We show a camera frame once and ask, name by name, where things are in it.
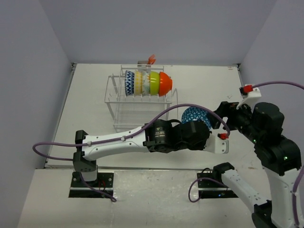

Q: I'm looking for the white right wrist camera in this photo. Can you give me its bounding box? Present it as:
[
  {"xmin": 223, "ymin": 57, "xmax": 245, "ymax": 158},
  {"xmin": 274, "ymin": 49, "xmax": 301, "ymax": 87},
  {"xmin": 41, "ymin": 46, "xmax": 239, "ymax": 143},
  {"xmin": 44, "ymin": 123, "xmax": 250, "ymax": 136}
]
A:
[{"xmin": 236, "ymin": 84, "xmax": 262, "ymax": 110}]

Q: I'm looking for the orange clip on grey block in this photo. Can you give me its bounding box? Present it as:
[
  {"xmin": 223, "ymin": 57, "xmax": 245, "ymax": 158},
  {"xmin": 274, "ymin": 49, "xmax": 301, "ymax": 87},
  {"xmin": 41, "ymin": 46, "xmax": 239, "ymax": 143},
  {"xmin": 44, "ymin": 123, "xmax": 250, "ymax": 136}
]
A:
[{"xmin": 137, "ymin": 54, "xmax": 156, "ymax": 65}]

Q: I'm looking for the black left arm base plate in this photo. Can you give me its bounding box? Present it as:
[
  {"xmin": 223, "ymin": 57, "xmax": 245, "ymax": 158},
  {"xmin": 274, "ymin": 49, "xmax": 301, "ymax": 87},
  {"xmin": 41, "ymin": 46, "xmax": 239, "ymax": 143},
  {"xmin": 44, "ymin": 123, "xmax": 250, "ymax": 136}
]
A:
[{"xmin": 68, "ymin": 172, "xmax": 114, "ymax": 199}]

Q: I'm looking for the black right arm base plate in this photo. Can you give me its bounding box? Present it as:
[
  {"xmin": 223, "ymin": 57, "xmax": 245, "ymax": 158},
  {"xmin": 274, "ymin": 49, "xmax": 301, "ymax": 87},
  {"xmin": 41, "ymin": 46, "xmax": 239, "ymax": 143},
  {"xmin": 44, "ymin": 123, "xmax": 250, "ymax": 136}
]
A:
[{"xmin": 198, "ymin": 180, "xmax": 237, "ymax": 199}]

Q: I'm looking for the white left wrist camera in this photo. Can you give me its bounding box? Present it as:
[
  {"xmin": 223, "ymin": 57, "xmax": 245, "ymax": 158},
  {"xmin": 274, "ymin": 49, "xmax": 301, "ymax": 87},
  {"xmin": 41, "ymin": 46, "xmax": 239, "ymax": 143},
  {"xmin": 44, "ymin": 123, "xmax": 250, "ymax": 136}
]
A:
[{"xmin": 204, "ymin": 134, "xmax": 229, "ymax": 154}]

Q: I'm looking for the white green orange patterned bowl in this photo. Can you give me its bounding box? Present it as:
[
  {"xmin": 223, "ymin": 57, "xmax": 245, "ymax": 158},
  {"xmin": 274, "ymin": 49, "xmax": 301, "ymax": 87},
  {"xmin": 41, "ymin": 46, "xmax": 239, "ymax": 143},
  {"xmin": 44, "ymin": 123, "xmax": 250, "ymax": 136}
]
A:
[{"xmin": 142, "ymin": 71, "xmax": 150, "ymax": 96}]

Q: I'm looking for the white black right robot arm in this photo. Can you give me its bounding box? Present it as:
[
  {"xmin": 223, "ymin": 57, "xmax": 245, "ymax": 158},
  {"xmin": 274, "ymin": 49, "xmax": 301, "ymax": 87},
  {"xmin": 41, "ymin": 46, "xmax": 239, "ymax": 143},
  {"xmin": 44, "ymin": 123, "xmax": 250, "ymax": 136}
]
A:
[{"xmin": 212, "ymin": 102, "xmax": 304, "ymax": 228}]

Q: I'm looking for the yellow rim patterned bowl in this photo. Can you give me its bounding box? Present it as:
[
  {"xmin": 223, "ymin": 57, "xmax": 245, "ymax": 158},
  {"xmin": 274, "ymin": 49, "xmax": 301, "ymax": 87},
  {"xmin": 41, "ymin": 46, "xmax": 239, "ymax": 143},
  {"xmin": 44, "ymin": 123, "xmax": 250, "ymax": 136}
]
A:
[{"xmin": 133, "ymin": 71, "xmax": 143, "ymax": 96}]

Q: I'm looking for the lime green bowl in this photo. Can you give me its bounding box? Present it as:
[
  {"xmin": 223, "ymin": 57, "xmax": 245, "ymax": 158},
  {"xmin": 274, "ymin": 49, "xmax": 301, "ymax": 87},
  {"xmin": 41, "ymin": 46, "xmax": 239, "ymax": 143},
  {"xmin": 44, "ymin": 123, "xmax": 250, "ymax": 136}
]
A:
[{"xmin": 150, "ymin": 71, "xmax": 160, "ymax": 95}]

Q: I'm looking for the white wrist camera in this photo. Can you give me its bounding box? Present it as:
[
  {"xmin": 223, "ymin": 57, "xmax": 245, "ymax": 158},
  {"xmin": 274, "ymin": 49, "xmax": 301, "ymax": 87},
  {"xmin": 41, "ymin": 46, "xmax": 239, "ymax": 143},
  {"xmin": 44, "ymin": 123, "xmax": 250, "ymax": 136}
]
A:
[
  {"xmin": 236, "ymin": 84, "xmax": 262, "ymax": 110},
  {"xmin": 204, "ymin": 134, "xmax": 229, "ymax": 154}
]

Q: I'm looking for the white wire dish rack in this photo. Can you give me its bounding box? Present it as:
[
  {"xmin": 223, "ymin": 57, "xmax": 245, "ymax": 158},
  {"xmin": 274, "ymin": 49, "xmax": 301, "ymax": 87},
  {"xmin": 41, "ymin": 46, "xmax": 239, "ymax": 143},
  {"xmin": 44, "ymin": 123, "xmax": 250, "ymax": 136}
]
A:
[{"xmin": 104, "ymin": 64, "xmax": 178, "ymax": 133}]

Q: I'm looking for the teal triangle pattern bowl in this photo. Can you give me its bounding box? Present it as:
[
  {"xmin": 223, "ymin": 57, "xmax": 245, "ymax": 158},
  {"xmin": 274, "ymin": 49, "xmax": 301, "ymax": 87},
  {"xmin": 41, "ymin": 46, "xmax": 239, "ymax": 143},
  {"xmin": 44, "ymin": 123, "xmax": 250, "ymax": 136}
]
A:
[{"xmin": 181, "ymin": 107, "xmax": 211, "ymax": 129}]

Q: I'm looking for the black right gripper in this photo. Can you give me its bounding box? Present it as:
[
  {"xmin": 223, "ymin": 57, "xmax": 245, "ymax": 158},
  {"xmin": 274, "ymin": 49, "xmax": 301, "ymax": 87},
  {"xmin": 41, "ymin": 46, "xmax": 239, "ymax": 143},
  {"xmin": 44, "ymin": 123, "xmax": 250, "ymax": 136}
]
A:
[{"xmin": 207, "ymin": 98, "xmax": 262, "ymax": 143}]

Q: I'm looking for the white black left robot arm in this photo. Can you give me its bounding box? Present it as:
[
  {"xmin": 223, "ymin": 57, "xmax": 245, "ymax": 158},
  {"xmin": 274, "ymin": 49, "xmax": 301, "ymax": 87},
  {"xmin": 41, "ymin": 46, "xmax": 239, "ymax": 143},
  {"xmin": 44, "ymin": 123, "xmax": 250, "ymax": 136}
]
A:
[{"xmin": 73, "ymin": 119, "xmax": 211, "ymax": 187}]

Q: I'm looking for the red rim zigzag bowl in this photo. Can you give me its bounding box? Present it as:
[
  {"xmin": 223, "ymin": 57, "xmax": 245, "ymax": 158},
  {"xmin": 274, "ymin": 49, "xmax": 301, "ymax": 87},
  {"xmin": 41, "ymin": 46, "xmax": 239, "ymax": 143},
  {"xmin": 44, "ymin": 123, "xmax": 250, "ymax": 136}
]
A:
[{"xmin": 124, "ymin": 70, "xmax": 135, "ymax": 96}]

